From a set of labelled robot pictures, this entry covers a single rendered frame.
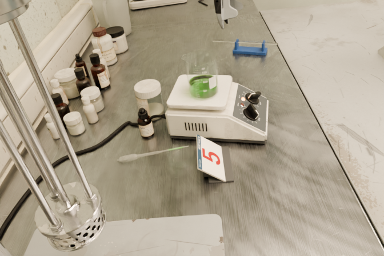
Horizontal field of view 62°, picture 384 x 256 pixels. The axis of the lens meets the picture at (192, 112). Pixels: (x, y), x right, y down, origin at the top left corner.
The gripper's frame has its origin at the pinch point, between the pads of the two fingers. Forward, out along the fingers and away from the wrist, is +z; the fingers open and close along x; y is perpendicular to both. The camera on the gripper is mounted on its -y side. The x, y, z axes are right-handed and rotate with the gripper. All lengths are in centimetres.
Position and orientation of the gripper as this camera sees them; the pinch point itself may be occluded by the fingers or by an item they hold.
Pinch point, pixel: (222, 22)
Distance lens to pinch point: 98.4
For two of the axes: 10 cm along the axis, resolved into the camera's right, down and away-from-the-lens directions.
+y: 9.3, 1.3, -3.5
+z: 1.1, 8.1, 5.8
